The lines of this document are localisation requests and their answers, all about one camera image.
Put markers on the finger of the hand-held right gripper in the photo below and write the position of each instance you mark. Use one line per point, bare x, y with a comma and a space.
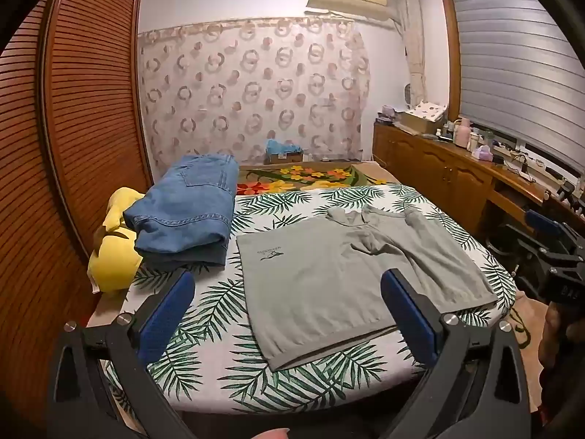
525, 247
541, 223

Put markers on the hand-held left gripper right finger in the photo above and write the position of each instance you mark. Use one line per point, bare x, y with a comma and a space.
411, 315

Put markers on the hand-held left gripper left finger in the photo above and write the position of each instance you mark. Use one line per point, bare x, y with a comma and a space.
167, 315

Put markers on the grey pants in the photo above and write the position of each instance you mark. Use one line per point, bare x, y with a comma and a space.
320, 283

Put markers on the person's right hand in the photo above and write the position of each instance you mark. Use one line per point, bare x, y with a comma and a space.
555, 343

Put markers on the person's left hand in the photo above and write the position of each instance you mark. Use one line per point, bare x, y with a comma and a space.
272, 434

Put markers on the leaf print bedsheet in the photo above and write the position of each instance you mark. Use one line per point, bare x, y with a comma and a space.
219, 306

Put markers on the yellow garment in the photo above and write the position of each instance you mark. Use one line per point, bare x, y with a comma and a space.
109, 270

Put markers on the purple tissue holder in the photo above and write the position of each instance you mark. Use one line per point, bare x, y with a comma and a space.
484, 153

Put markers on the folded blue jeans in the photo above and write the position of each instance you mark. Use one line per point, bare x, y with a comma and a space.
183, 210

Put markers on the pink thermos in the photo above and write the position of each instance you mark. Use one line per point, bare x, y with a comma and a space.
462, 133

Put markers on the wooden cabinet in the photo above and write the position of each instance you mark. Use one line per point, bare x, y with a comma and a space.
434, 169

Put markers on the grey window blind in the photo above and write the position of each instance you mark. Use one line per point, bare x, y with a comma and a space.
516, 68

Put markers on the dotted white cloth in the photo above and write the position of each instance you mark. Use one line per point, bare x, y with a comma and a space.
427, 109

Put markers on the floral blanket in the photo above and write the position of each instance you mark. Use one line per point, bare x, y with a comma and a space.
292, 178

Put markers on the white round fan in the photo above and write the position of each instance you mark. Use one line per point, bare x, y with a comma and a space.
408, 93

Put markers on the purple container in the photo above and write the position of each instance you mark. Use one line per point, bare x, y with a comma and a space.
389, 113

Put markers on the small cardboard box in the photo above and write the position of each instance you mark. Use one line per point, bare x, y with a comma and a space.
283, 158

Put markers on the lace wrapped pipe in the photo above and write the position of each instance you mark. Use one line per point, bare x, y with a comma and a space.
411, 45

